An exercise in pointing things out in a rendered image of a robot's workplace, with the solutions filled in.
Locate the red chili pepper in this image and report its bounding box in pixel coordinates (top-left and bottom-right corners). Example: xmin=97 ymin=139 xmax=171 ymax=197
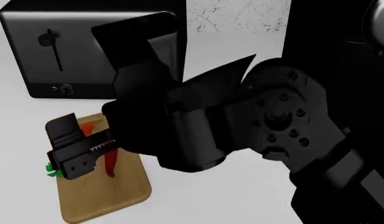
xmin=102 ymin=147 xmax=119 ymax=179

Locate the black toaster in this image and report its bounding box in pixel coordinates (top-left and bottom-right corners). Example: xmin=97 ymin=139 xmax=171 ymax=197
xmin=0 ymin=0 xmax=188 ymax=100

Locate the orange carrot with green leaves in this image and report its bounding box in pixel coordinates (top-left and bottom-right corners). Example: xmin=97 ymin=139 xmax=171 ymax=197
xmin=44 ymin=121 xmax=95 ymax=179

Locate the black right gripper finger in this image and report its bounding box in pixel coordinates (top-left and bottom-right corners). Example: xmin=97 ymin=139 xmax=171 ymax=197
xmin=45 ymin=113 xmax=87 ymax=151
xmin=60 ymin=155 xmax=98 ymax=181

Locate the wooden cutting board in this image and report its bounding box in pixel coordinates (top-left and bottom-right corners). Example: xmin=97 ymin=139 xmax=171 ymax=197
xmin=45 ymin=111 xmax=153 ymax=224

